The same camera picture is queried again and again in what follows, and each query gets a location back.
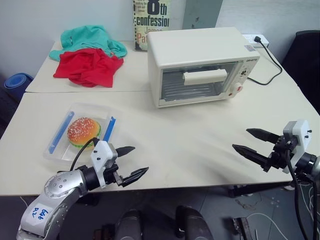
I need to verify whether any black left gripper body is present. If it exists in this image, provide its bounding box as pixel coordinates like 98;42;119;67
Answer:
103;161;126;188

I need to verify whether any glass oven door with handle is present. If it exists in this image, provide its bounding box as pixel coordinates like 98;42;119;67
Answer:
159;61;245;102

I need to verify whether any blue rolled foam mat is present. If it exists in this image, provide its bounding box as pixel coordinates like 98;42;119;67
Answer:
3;72;35;90

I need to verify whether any toy hamburger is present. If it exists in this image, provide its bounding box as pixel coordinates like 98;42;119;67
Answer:
66;117;102;151

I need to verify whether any cream toaster oven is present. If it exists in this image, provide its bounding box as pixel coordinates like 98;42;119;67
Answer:
146;26;261;109

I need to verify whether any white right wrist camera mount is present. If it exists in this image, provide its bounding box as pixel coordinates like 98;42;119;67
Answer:
282;119;310;174

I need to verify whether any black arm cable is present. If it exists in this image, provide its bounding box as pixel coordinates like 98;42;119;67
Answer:
284;142;313;240
56;137;99;175

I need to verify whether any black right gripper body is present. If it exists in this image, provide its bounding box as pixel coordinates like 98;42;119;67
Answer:
268;134;298;171

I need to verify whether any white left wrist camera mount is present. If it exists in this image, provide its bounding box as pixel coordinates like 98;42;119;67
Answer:
90;140;118;189

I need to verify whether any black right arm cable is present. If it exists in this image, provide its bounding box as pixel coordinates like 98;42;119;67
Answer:
284;142;313;240

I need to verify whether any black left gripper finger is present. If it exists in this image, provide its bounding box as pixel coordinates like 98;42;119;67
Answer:
121;166;150;188
115;146;137;158

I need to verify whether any blue container side clip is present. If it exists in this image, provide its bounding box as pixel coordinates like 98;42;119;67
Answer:
49;111;75;154
102;116;117;144

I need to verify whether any clear plastic container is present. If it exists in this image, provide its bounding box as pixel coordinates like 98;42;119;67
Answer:
42;101;118;163

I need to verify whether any black chair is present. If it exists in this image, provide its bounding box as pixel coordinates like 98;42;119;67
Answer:
281;30;320;114

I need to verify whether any black power cable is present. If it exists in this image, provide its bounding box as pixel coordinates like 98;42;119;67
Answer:
246;36;284;86

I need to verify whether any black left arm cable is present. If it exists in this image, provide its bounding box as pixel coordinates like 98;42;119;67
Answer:
56;137;99;175

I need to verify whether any dark rounded shape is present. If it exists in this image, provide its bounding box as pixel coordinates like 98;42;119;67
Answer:
114;208;145;240
174;205;210;240

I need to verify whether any grey board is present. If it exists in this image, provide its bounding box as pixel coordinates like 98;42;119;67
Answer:
181;0;224;30

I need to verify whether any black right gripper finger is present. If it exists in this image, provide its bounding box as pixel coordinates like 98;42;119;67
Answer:
231;143;273;174
245;128;281;145

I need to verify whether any red cloth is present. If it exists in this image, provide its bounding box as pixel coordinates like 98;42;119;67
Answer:
52;48;125;89

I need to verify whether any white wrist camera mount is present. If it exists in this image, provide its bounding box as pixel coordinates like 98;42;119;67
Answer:
282;119;310;174
90;140;118;189

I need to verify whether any teal cloth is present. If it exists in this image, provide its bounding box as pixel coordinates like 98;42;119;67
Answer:
48;24;129;62

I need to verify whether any white power strip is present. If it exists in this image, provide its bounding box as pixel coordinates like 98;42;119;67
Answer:
241;34;270;49

